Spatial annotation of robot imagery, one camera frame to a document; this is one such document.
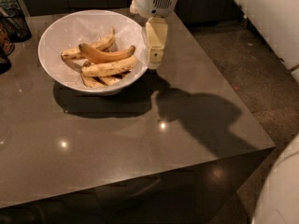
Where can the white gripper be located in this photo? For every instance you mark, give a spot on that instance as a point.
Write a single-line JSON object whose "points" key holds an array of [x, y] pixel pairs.
{"points": [[153, 2]]}

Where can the spotted yellow front banana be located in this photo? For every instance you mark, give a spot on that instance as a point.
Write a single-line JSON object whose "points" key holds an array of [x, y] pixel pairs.
{"points": [[109, 69]]}

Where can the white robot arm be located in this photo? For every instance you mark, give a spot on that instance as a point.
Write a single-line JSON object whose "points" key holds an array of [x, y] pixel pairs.
{"points": [[257, 55]]}

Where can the spotted banana at back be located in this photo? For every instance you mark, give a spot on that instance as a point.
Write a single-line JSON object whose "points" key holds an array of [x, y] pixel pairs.
{"points": [[101, 44]]}

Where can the bottom middle banana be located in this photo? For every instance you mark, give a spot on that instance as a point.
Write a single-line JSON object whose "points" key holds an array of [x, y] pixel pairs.
{"points": [[110, 80]]}

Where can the orange-brown banana on top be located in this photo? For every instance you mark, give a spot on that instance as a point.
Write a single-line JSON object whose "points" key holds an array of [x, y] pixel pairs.
{"points": [[98, 56]]}

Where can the bottom left banana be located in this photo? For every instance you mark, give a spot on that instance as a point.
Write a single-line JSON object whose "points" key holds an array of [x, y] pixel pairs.
{"points": [[91, 82]]}

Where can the white bowl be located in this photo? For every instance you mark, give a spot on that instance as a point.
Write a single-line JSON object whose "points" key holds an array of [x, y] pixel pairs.
{"points": [[86, 27]]}

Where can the dark object at left edge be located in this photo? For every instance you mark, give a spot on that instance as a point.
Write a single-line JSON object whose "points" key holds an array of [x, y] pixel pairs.
{"points": [[6, 48]]}

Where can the black wire mesh basket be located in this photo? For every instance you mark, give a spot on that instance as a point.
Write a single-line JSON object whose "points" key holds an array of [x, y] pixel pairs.
{"points": [[15, 24]]}

